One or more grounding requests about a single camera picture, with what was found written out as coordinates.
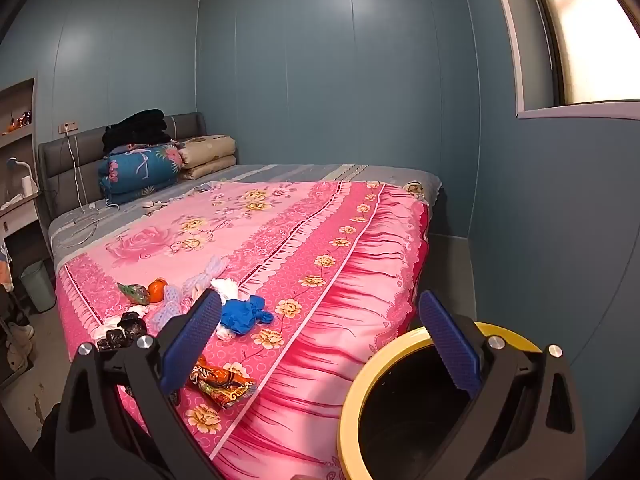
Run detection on white shoe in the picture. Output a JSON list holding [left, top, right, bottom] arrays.
[[4, 341, 33, 371], [5, 321, 35, 343]]

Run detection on window with grey frame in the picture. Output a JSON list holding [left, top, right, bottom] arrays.
[[487, 0, 640, 121]]

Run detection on white desk lamp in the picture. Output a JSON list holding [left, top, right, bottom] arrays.
[[5, 156, 33, 181]]

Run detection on grey padded headboard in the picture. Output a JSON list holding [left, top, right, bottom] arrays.
[[39, 111, 207, 221]]

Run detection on black bin with yellow rim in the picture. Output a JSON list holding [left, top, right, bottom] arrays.
[[338, 321, 546, 480]]

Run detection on pink floral blanket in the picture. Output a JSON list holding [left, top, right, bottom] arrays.
[[54, 180, 431, 480]]

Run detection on hanging orange cloth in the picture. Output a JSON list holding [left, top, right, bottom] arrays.
[[0, 240, 15, 291]]

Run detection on green wastebasket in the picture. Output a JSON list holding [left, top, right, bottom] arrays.
[[19, 260, 57, 313]]

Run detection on blue floral pillow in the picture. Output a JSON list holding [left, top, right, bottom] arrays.
[[97, 142, 185, 206]]

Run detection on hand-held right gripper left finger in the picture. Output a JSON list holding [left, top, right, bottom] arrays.
[[54, 289, 223, 480]]

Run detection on bed with grey striped sheet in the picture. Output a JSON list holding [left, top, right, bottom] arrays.
[[47, 162, 443, 271]]

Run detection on white charging cable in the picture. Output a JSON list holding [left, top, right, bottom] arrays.
[[59, 130, 123, 250]]

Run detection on black clothes pile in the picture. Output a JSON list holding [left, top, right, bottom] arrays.
[[102, 109, 173, 156]]

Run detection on beige floral folded quilt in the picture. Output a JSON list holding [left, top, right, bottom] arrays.
[[177, 135, 237, 181]]

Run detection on black plastic bag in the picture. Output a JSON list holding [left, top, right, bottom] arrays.
[[95, 311, 148, 351]]

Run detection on purple foam fruit net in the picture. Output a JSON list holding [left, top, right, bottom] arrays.
[[150, 285, 193, 331], [182, 255, 226, 296]]

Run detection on white wall shelf unit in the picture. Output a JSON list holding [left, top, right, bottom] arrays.
[[0, 77, 40, 211]]

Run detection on white desk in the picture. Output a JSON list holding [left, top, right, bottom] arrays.
[[0, 192, 42, 241]]

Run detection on orange snack wrapper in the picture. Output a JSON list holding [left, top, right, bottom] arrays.
[[187, 355, 257, 409]]

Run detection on orange shelf ornaments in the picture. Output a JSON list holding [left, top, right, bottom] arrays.
[[2, 109, 33, 133]]

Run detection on green wrapper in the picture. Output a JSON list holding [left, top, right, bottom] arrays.
[[117, 282, 151, 306]]

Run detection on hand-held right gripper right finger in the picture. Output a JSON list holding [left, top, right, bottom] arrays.
[[418, 289, 587, 480]]

